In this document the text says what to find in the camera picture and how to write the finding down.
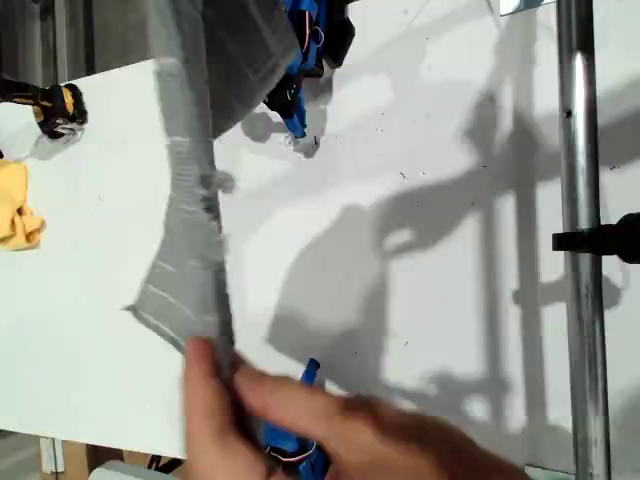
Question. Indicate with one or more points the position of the grey striped towel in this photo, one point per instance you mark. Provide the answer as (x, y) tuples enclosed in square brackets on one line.
[(192, 240)]

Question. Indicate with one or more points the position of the steel post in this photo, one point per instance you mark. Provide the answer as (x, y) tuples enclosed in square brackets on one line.
[(580, 150)]

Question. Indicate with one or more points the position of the brown cardboard box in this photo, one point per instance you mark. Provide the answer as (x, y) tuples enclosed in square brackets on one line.
[(100, 452)]

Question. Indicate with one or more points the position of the white plastic container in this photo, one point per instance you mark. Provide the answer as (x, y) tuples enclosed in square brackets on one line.
[(120, 471)]

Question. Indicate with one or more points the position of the person's hand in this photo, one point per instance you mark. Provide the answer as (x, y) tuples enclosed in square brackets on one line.
[(400, 440)]

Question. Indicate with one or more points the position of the yellow cloth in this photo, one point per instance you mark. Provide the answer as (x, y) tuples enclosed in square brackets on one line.
[(15, 210)]

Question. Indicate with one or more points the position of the black yellow power tool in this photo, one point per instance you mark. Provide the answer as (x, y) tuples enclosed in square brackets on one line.
[(55, 107)]

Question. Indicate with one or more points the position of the white table leg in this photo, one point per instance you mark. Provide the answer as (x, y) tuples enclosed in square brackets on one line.
[(51, 455)]

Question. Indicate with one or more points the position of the black clamp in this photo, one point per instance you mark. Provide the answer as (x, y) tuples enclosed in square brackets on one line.
[(600, 239)]

